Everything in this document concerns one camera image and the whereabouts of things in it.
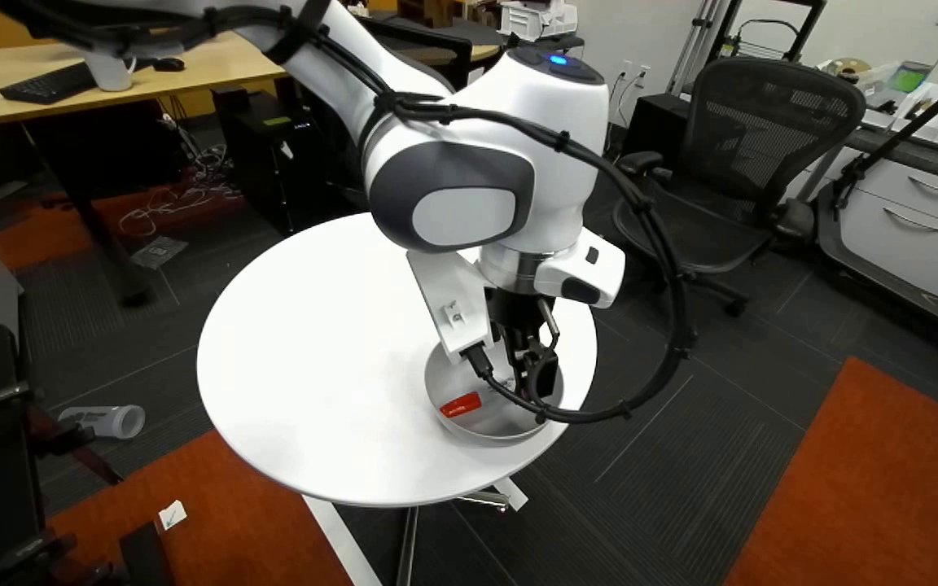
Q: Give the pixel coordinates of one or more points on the black computer mouse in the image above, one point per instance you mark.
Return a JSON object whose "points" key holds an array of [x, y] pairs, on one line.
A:
{"points": [[167, 62]]}

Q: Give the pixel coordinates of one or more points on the metal stand frame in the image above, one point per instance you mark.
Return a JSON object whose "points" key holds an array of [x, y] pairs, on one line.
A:
{"points": [[709, 42]]}

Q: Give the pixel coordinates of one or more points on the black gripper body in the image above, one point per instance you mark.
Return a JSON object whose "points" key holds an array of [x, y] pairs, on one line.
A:
{"points": [[519, 319]]}

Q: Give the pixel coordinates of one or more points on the white marker with red cap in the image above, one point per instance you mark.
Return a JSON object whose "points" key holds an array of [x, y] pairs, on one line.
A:
{"points": [[461, 405]]}

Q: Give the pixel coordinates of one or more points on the black keyboard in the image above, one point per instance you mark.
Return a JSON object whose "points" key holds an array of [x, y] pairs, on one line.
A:
{"points": [[46, 83]]}

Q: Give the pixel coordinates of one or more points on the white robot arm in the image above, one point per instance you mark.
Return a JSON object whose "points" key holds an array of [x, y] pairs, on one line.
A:
{"points": [[457, 205]]}

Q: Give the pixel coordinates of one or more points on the white box stack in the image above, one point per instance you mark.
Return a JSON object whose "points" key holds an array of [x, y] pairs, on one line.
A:
{"points": [[539, 17]]}

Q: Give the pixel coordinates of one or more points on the small white tag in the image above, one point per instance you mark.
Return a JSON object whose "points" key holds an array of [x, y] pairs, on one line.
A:
{"points": [[172, 515]]}

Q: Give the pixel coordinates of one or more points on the black padded office chair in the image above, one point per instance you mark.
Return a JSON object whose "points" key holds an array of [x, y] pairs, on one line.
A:
{"points": [[430, 40]]}

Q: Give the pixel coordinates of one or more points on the black floor box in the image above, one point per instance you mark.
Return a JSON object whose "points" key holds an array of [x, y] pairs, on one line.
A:
{"points": [[666, 125]]}

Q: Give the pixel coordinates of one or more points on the light wooden desk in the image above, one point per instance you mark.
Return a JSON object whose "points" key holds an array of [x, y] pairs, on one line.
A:
{"points": [[218, 68]]}

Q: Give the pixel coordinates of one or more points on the white drawer cabinet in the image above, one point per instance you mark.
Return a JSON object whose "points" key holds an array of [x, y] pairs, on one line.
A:
{"points": [[912, 230]]}

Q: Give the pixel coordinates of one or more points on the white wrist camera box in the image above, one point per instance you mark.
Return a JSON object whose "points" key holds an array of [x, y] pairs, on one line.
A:
{"points": [[448, 305]]}

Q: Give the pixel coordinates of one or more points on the grey metal bowl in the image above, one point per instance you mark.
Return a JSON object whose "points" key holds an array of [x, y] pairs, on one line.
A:
{"points": [[495, 423]]}

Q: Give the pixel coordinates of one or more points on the white table base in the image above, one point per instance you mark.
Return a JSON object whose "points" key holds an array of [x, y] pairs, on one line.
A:
{"points": [[339, 540]]}

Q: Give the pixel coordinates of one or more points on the black tripod pole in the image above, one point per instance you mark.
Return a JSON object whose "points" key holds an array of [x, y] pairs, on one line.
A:
{"points": [[911, 132]]}

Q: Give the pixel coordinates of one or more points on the black mesh office chair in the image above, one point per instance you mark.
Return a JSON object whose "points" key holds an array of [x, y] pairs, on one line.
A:
{"points": [[709, 221]]}

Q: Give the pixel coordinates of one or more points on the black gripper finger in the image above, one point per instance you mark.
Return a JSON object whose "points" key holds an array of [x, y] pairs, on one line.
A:
{"points": [[546, 363], [515, 373]]}

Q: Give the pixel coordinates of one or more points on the green device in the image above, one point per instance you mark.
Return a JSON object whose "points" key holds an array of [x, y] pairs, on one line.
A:
{"points": [[911, 80]]}

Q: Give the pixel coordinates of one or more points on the clear plastic cup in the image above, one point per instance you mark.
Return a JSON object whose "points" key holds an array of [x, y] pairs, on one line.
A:
{"points": [[112, 422]]}

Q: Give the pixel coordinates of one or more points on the white mug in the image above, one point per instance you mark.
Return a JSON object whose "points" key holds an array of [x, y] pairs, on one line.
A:
{"points": [[112, 73]]}

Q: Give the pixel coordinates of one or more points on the grey floor plate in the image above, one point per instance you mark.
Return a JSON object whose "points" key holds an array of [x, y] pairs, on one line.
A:
{"points": [[157, 253]]}

